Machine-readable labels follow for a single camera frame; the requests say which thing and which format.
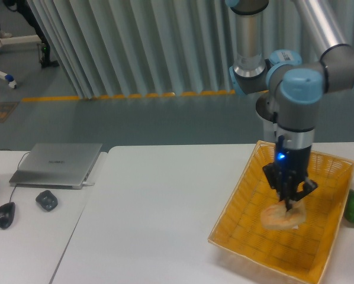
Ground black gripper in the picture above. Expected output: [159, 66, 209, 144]
[262, 135, 318, 211]

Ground triangular golden bread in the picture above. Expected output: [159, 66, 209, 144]
[260, 201, 306, 230]

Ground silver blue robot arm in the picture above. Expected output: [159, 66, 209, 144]
[227, 1, 354, 210]

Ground yellow woven basket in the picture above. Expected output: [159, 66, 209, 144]
[208, 141, 354, 283]

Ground silver closed laptop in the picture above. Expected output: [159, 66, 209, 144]
[9, 143, 102, 189]

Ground black earbud case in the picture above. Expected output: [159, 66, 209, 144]
[36, 190, 58, 212]

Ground black computer mouse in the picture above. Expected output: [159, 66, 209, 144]
[0, 202, 16, 230]

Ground white rolling stand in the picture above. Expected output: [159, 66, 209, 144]
[0, 35, 43, 89]

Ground person legs in background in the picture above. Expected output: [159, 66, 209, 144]
[0, 0, 60, 69]

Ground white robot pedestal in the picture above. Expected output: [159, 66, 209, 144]
[255, 93, 280, 144]

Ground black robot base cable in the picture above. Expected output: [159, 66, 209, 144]
[271, 111, 280, 146]

